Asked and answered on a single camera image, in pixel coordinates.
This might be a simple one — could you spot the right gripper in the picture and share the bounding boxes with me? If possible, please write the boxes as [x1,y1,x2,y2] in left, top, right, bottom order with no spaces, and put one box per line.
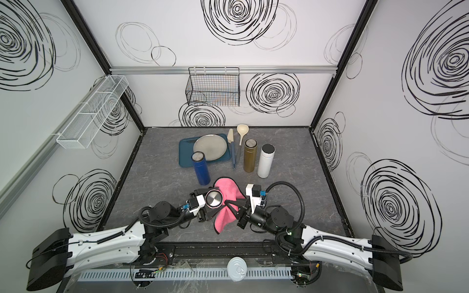
[226,199,281,238]

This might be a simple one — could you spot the aluminium wall rail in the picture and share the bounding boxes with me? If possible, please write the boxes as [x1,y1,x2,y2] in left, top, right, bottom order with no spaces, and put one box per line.
[110,65,337,75]

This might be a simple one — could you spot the teal plastic tray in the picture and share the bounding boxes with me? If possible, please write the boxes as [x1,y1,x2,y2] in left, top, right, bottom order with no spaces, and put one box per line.
[178,134,232,168]

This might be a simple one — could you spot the black wire basket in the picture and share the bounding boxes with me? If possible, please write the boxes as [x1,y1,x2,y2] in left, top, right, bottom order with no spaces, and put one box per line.
[185,73,241,107]

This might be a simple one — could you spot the white round cap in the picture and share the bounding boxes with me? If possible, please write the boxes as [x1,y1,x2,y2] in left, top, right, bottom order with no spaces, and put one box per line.
[227,256,247,282]

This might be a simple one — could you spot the white slotted cable duct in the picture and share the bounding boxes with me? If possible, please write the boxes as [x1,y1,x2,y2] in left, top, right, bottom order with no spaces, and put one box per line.
[78,267,293,282]

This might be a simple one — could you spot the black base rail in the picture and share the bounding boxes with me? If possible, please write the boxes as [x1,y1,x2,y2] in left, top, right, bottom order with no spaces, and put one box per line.
[135,241,323,268]

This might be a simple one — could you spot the white thermos black lid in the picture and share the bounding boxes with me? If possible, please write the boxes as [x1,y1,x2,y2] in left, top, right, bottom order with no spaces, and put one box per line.
[257,144,276,178]

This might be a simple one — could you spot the cream ladle grey handle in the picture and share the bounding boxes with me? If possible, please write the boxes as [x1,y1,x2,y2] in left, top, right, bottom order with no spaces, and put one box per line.
[236,124,249,164]

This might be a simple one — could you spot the white wire rack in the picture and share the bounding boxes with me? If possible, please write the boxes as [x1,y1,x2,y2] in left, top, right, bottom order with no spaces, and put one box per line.
[56,75,128,149]

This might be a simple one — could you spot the pink thermos steel lid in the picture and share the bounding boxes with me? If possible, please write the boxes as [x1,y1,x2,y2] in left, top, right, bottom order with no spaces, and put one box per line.
[205,189,224,218]

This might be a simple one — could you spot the blue thermos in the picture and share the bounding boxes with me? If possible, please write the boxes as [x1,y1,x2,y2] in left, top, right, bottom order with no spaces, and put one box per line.
[191,151,211,186]

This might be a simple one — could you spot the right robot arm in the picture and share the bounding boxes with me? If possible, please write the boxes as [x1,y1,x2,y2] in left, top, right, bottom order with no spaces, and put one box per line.
[216,178,413,291]

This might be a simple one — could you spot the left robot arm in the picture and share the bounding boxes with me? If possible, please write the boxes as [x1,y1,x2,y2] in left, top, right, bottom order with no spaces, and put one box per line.
[26,188,212,291]

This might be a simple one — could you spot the pink microfiber cloth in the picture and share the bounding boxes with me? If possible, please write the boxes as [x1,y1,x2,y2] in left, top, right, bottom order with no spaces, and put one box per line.
[214,177,246,234]

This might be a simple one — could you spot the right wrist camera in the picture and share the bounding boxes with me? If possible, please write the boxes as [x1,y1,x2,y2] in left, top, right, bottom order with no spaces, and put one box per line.
[245,184,266,214]

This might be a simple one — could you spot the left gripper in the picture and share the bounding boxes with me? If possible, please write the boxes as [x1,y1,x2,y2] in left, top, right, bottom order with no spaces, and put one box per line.
[166,188,225,231]

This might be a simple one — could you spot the grey round plate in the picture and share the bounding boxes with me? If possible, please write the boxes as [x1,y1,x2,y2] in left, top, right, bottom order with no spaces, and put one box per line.
[193,134,227,161]

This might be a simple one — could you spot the gold thermos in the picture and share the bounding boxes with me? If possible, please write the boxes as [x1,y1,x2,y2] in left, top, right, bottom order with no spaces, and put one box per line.
[243,139,258,173]

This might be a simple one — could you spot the cream spatula blue handle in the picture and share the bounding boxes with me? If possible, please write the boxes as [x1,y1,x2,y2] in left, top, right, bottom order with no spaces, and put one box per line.
[227,129,236,169]

